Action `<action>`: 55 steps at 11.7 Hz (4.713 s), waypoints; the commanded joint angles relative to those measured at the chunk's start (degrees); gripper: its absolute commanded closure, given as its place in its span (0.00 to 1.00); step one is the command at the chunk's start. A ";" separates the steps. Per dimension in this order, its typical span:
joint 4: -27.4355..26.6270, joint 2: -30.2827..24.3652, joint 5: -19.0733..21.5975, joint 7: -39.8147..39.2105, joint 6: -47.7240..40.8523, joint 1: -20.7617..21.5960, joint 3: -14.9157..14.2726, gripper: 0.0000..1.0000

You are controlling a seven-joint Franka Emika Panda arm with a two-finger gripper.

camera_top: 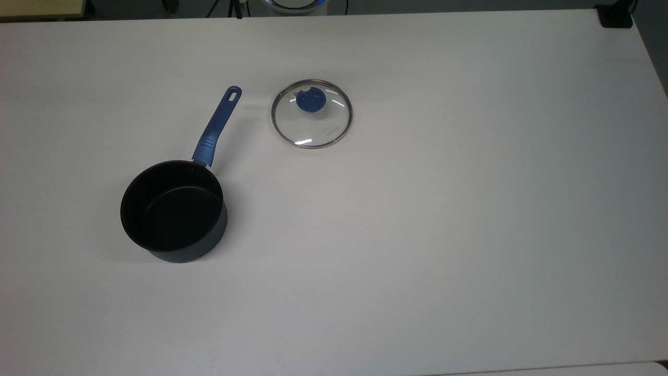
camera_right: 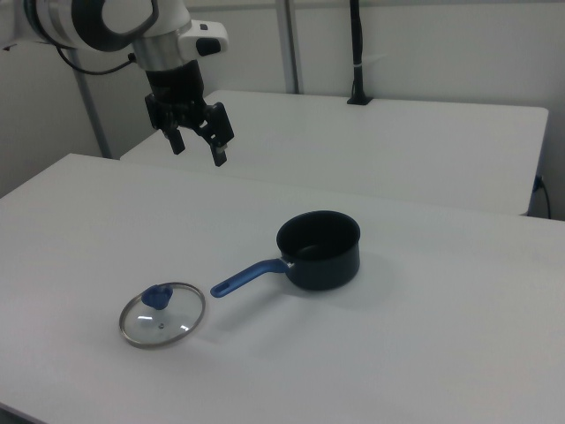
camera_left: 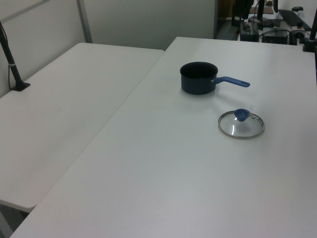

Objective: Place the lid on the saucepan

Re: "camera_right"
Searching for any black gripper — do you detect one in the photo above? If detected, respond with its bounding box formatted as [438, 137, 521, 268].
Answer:
[144, 61, 236, 168]

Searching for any grey metal frame post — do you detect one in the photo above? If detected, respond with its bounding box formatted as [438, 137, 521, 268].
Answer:
[272, 0, 306, 95]
[72, 72, 112, 159]

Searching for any black camera pole with clamp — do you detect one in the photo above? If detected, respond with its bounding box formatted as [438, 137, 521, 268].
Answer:
[346, 0, 375, 106]

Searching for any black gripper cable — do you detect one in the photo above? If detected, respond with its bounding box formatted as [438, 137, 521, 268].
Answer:
[52, 42, 138, 77]

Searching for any glass lid with blue knob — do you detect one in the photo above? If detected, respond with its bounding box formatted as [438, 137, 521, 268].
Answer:
[117, 281, 207, 351]

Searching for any dark saucepan with blue handle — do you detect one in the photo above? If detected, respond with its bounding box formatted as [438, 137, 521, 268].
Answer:
[209, 209, 362, 299]

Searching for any black power cable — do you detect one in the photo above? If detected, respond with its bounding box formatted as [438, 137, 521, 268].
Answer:
[532, 174, 554, 218]

